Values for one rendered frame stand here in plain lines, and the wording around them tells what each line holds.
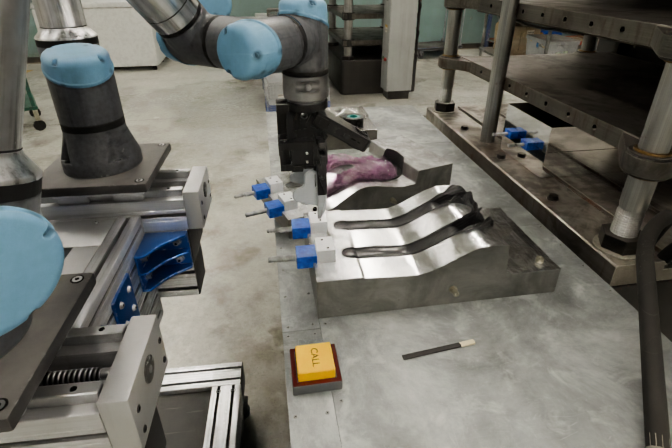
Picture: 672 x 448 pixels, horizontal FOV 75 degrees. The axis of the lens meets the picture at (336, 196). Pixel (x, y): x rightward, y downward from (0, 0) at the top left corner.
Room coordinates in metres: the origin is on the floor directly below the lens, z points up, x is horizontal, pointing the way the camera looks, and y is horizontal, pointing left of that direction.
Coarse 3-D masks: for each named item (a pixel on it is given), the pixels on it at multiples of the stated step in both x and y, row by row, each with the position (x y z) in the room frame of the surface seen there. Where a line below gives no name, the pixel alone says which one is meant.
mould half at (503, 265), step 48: (432, 192) 0.93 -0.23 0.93; (336, 240) 0.78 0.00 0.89; (384, 240) 0.79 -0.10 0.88; (480, 240) 0.72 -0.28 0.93; (528, 240) 0.83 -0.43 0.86; (336, 288) 0.65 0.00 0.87; (384, 288) 0.67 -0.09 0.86; (432, 288) 0.68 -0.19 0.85; (480, 288) 0.70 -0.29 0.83; (528, 288) 0.72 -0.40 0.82
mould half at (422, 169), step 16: (384, 144) 1.29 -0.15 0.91; (400, 144) 1.29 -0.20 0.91; (416, 144) 1.29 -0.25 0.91; (416, 160) 1.17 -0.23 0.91; (432, 160) 1.17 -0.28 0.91; (288, 176) 1.17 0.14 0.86; (400, 176) 1.14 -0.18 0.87; (416, 176) 1.10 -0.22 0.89; (432, 176) 1.12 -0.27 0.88; (448, 176) 1.14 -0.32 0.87; (352, 192) 1.01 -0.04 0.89; (368, 192) 1.03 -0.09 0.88; (384, 192) 1.05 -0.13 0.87; (400, 192) 1.07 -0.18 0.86; (416, 192) 1.10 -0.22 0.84; (304, 208) 0.98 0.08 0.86; (336, 208) 0.98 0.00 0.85; (352, 208) 1.01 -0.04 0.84; (368, 208) 1.03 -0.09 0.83; (384, 208) 1.05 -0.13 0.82; (288, 224) 0.93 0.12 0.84
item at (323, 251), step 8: (320, 240) 0.74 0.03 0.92; (328, 240) 0.74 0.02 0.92; (296, 248) 0.73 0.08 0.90; (304, 248) 0.73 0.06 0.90; (312, 248) 0.73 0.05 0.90; (320, 248) 0.71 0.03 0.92; (328, 248) 0.71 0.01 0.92; (272, 256) 0.72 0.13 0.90; (280, 256) 0.72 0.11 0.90; (288, 256) 0.72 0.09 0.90; (296, 256) 0.71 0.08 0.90; (304, 256) 0.71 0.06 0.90; (312, 256) 0.71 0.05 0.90; (320, 256) 0.71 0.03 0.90; (328, 256) 0.71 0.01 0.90; (304, 264) 0.70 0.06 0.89; (312, 264) 0.71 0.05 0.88
